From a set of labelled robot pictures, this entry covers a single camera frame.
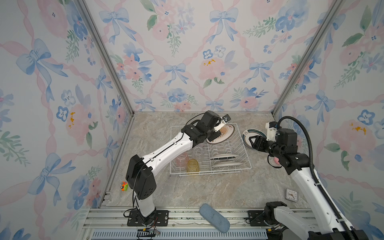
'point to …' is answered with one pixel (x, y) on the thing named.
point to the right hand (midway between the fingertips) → (254, 138)
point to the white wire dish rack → (233, 145)
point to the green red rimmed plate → (249, 133)
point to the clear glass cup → (197, 152)
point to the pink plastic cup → (181, 160)
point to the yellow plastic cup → (192, 166)
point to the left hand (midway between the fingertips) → (215, 124)
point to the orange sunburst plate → (226, 132)
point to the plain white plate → (227, 164)
